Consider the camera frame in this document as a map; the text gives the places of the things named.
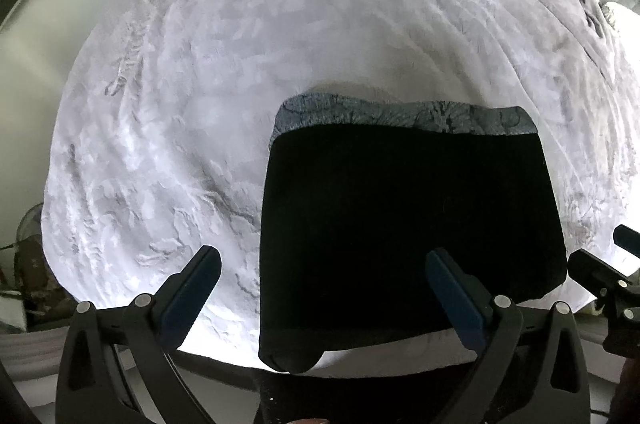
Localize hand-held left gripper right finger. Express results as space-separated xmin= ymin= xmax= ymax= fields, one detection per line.
xmin=425 ymin=247 xmax=593 ymax=424

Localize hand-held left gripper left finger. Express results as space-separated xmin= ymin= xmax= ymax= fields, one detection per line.
xmin=54 ymin=245 xmax=223 ymax=424

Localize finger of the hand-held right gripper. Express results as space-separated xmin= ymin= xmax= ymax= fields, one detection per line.
xmin=612 ymin=224 xmax=640 ymax=257
xmin=567 ymin=248 xmax=640 ymax=356

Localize black pants with patterned waistband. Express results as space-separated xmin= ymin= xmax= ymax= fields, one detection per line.
xmin=257 ymin=92 xmax=569 ymax=376

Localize standing fan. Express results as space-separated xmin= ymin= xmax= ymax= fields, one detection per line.
xmin=16 ymin=203 xmax=47 ymax=257

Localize lavender plush blanket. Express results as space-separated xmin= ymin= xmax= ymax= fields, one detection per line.
xmin=40 ymin=0 xmax=640 ymax=370

